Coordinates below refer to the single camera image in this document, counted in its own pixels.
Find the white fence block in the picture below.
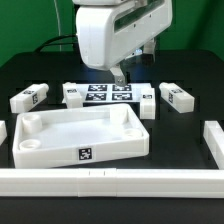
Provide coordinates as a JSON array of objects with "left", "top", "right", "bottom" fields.
[
  {"left": 203, "top": 121, "right": 224, "bottom": 170},
  {"left": 0, "top": 120, "right": 7, "bottom": 145}
]

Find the white right fence block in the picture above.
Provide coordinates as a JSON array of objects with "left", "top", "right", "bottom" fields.
[{"left": 203, "top": 121, "right": 224, "bottom": 170}]

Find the white left fence block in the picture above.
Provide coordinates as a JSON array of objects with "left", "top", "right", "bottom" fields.
[{"left": 0, "top": 120, "right": 7, "bottom": 145}]

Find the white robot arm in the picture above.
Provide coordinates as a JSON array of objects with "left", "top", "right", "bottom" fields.
[{"left": 72, "top": 0, "right": 173, "bottom": 86}]

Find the white marker sheet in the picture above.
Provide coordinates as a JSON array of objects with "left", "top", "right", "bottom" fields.
[{"left": 61, "top": 82, "right": 153, "bottom": 104}]

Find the white desk top tray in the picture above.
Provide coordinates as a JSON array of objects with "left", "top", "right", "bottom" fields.
[{"left": 12, "top": 104, "right": 149, "bottom": 169}]

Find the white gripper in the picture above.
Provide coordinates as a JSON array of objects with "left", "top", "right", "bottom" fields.
[{"left": 75, "top": 0, "right": 173, "bottom": 84}]

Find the white front fence bar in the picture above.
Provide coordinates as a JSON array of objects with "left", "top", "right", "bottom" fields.
[{"left": 0, "top": 168, "right": 224, "bottom": 198}]

